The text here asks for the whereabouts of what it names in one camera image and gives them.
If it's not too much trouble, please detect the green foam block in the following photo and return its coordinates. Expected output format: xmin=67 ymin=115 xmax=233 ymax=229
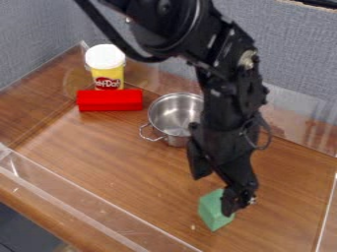
xmin=198 ymin=189 xmax=235 ymax=231

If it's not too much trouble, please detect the clear acrylic table barrier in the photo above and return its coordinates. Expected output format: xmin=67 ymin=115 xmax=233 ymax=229
xmin=0 ymin=47 xmax=337 ymax=252

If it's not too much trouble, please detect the red rectangular block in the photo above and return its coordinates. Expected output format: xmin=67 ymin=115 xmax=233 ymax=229
xmin=76 ymin=90 xmax=142 ymax=111

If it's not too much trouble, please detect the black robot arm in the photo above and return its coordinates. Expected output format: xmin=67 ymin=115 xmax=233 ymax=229
xmin=72 ymin=0 xmax=271 ymax=217

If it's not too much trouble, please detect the black cable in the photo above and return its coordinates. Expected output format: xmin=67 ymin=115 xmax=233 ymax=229
xmin=71 ymin=0 xmax=176 ymax=64

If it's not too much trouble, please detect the yellow Play-Doh can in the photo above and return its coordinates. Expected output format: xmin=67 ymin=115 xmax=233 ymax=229
xmin=84 ymin=44 xmax=127 ymax=91

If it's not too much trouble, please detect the small steel pot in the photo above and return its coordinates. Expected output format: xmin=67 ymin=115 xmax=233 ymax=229
xmin=138 ymin=93 xmax=203 ymax=148

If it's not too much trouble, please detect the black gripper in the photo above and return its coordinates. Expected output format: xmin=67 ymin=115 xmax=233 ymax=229
xmin=187 ymin=112 xmax=271 ymax=217

